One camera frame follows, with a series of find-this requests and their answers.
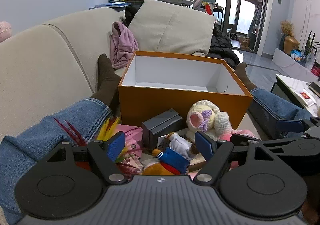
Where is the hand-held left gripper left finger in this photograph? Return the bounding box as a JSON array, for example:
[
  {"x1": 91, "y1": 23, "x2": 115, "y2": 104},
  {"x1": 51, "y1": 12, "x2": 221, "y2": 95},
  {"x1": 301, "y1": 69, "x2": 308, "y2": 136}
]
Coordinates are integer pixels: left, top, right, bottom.
[{"x1": 47, "y1": 131, "x2": 127, "y2": 185}]

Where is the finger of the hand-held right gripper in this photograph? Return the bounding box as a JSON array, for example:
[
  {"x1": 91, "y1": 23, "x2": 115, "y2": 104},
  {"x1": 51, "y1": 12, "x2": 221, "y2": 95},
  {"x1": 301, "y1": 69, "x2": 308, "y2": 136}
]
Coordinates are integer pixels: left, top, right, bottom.
[
  {"x1": 276, "y1": 115, "x2": 320, "y2": 133},
  {"x1": 230, "y1": 133, "x2": 311, "y2": 151}
]

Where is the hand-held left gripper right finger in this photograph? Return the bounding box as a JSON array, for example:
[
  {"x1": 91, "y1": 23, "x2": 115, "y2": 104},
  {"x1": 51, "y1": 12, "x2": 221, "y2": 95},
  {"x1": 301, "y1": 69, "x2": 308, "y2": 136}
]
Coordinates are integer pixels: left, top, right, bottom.
[{"x1": 194, "y1": 130, "x2": 276, "y2": 185}]

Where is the pink wallet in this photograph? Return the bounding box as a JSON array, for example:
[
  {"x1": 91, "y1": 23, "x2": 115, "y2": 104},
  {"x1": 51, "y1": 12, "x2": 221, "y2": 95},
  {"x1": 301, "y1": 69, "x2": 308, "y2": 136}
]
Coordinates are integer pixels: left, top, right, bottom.
[{"x1": 117, "y1": 125, "x2": 145, "y2": 161}]

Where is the cream crochet animal toy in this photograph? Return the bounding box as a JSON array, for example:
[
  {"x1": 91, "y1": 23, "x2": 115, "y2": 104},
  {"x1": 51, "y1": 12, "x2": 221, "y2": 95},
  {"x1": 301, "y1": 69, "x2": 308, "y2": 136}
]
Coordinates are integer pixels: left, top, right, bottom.
[{"x1": 186, "y1": 100, "x2": 233, "y2": 141}]

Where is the orange plush toy blue jacket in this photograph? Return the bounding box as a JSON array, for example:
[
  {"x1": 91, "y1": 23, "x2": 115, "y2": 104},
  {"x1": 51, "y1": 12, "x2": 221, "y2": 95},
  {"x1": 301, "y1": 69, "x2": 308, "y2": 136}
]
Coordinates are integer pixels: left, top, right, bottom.
[{"x1": 142, "y1": 133, "x2": 192, "y2": 176}]

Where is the pink round plush toy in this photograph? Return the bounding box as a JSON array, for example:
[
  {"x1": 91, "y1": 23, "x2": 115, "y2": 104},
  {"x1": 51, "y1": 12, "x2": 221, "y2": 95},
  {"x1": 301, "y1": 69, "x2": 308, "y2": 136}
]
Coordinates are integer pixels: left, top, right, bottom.
[{"x1": 222, "y1": 128, "x2": 256, "y2": 141}]

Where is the red yellow feather toy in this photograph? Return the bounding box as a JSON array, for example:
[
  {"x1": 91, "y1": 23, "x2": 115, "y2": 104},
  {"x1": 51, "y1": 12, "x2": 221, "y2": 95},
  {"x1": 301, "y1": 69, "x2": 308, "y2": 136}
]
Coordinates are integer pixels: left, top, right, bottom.
[{"x1": 54, "y1": 116, "x2": 140, "y2": 173}]

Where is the grey case box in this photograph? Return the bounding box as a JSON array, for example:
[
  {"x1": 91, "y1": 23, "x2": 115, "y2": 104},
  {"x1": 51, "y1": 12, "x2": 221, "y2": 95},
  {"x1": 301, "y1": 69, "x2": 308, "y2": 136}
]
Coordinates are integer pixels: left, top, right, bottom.
[{"x1": 142, "y1": 108, "x2": 183, "y2": 151}]

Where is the orange cardboard box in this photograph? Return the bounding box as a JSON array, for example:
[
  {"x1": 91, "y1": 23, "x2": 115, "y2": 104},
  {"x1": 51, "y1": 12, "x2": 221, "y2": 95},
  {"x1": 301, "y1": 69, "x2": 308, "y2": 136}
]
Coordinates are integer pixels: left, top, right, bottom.
[{"x1": 118, "y1": 51, "x2": 254, "y2": 130}]

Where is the person's right leg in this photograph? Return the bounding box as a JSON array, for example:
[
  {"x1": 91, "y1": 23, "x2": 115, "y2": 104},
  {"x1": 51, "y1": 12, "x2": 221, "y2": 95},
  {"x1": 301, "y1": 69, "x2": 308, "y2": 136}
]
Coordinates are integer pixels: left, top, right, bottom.
[{"x1": 235, "y1": 63, "x2": 320, "y2": 140}]

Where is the person's leg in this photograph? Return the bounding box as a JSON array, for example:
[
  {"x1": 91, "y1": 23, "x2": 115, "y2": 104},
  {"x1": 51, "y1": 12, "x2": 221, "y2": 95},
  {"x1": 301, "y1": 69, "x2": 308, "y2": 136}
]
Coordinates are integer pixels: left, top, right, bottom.
[
  {"x1": 235, "y1": 63, "x2": 320, "y2": 140},
  {"x1": 0, "y1": 53, "x2": 123, "y2": 224}
]

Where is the marble coffee table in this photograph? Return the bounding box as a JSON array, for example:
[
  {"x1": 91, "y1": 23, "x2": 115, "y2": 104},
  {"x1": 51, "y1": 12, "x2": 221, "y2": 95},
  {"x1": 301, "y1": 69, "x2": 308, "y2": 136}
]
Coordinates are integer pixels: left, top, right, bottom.
[{"x1": 271, "y1": 74, "x2": 320, "y2": 116}]

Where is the white low cabinet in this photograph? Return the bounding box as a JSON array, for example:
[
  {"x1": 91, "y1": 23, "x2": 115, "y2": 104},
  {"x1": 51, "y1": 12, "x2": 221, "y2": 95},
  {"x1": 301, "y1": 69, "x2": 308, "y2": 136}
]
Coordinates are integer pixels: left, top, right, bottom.
[{"x1": 272, "y1": 48, "x2": 320, "y2": 83}]

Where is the blue snack packet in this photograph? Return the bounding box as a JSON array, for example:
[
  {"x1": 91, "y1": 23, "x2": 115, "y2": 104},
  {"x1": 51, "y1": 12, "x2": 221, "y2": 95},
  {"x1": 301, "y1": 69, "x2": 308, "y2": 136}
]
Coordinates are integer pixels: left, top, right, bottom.
[{"x1": 291, "y1": 49, "x2": 303, "y2": 62}]

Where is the person's left leg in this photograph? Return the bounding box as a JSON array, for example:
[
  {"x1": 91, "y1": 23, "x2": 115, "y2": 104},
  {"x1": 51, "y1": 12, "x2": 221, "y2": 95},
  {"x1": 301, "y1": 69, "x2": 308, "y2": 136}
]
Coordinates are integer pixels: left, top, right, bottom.
[{"x1": 0, "y1": 53, "x2": 123, "y2": 224}]

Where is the gold vase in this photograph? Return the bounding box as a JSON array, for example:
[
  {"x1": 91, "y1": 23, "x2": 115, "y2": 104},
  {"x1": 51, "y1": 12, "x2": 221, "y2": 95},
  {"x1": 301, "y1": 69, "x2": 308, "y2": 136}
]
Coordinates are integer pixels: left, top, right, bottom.
[{"x1": 284, "y1": 36, "x2": 299, "y2": 55}]

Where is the green potted plant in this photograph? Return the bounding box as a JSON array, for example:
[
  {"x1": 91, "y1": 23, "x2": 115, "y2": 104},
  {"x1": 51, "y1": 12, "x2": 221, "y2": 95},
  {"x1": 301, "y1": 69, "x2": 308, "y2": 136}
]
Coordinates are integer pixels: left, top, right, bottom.
[{"x1": 301, "y1": 31, "x2": 320, "y2": 66}]

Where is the dried flower bunch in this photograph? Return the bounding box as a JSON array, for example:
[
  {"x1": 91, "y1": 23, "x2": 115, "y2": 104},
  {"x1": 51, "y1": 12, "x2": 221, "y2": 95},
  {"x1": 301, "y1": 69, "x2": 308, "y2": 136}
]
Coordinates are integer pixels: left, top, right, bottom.
[{"x1": 280, "y1": 20, "x2": 295, "y2": 37}]

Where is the pink cloth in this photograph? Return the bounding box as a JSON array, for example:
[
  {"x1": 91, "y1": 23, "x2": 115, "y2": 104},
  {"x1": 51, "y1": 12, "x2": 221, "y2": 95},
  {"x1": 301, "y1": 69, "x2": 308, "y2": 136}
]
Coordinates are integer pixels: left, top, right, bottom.
[{"x1": 110, "y1": 22, "x2": 139, "y2": 70}]

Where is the black jacket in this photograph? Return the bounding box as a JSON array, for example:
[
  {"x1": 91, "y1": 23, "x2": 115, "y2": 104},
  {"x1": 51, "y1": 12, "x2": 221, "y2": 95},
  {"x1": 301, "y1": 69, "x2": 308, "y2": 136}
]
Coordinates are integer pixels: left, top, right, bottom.
[{"x1": 207, "y1": 22, "x2": 241, "y2": 69}]

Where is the beige sofa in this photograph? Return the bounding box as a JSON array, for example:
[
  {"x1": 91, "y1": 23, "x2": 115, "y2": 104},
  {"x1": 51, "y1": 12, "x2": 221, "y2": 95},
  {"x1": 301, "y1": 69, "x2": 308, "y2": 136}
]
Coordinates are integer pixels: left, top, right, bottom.
[{"x1": 0, "y1": 6, "x2": 272, "y2": 225}]

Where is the beige cushion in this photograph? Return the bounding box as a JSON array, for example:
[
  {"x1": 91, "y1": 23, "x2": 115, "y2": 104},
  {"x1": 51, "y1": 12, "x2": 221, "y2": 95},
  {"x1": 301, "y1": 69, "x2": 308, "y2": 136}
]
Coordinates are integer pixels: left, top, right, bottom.
[{"x1": 128, "y1": 0, "x2": 216, "y2": 56}]

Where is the glass balcony door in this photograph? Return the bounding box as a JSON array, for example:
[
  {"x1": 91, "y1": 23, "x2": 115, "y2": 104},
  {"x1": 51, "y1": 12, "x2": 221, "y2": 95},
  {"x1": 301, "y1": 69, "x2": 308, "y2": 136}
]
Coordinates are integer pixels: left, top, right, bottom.
[{"x1": 182, "y1": 0, "x2": 271, "y2": 53}]

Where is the dark desk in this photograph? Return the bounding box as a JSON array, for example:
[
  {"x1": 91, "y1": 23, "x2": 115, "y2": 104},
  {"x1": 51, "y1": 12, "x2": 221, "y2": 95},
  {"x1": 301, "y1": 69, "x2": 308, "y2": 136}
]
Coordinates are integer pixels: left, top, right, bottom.
[{"x1": 89, "y1": 0, "x2": 193, "y2": 10}]

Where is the pink plush on sofa back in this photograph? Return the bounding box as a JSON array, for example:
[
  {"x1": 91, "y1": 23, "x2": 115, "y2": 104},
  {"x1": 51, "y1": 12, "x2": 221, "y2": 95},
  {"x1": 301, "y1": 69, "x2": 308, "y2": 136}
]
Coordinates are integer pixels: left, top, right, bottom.
[{"x1": 0, "y1": 22, "x2": 12, "y2": 43}]

